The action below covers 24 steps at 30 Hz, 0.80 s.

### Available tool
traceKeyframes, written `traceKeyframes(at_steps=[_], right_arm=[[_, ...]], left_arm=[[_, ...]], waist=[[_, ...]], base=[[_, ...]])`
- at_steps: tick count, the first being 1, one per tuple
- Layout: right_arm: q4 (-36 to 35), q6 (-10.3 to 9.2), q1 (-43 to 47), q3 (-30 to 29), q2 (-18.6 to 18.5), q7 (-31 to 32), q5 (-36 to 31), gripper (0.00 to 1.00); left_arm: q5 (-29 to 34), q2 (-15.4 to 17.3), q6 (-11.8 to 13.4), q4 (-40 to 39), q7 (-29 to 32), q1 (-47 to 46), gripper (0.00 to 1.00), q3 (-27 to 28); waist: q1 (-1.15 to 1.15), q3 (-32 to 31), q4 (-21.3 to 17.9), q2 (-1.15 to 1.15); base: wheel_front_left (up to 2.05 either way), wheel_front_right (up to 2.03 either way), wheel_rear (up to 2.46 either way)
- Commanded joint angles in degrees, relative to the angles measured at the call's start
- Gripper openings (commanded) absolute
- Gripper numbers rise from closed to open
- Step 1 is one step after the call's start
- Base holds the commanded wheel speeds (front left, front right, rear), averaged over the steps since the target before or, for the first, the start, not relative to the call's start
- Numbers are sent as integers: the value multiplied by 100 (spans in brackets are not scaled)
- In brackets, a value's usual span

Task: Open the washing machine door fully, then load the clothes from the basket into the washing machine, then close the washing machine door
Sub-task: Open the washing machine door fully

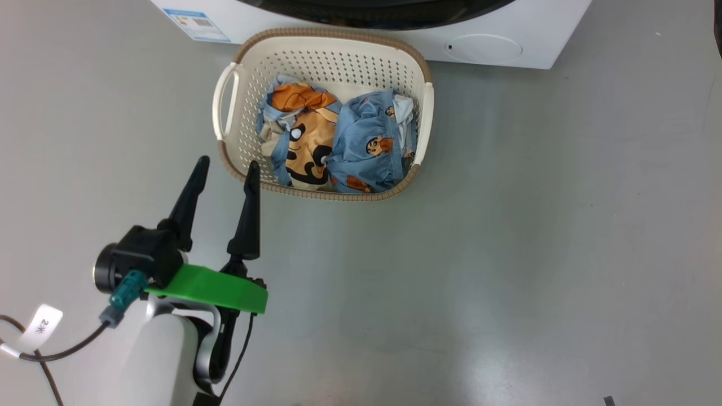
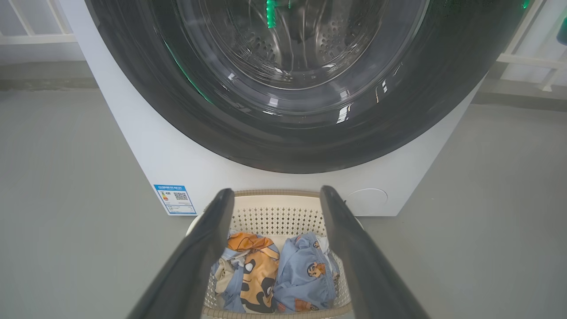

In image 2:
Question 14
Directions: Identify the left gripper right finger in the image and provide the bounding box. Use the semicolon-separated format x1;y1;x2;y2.
320;185;431;319

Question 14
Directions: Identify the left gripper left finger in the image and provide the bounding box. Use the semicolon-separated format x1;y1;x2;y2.
128;188;235;319

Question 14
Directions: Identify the blue cartoon print garment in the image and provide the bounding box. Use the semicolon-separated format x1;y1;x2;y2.
272;232;342;313

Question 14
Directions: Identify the orange cartoon print garment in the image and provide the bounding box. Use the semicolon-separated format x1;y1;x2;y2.
212;232;281;314

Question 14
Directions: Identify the dark round glass washer door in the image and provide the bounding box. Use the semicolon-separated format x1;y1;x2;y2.
84;0;532;174

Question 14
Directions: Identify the cream perforated laundry basket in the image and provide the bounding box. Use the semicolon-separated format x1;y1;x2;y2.
186;190;365;319

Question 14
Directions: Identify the white front-load washing machine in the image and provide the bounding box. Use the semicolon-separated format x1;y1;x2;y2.
59;0;534;218

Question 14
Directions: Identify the round washer filter cover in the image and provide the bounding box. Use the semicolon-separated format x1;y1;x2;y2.
346;188;388;217

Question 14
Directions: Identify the blue energy label sticker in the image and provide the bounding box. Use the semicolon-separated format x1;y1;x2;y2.
153;184;198;216

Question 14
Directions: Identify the white metal railing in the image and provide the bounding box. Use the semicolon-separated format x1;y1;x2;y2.
0;0;78;46
496;0;567;93

